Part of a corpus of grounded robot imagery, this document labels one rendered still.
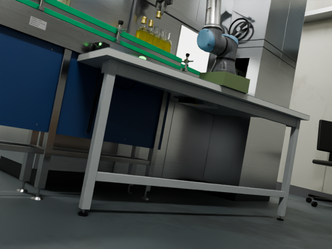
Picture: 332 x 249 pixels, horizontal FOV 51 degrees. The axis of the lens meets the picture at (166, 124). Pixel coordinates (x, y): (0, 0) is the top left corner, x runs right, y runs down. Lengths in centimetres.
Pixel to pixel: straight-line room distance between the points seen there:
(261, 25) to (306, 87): 216
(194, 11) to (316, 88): 262
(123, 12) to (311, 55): 343
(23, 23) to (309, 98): 412
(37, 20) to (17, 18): 9
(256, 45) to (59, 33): 187
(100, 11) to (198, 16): 99
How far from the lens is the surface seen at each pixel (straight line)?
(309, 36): 547
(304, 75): 530
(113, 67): 162
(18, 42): 174
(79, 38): 187
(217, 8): 208
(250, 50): 320
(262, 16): 326
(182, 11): 289
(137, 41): 214
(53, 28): 180
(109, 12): 239
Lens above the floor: 39
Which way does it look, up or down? 3 degrees up
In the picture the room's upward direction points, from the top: 10 degrees clockwise
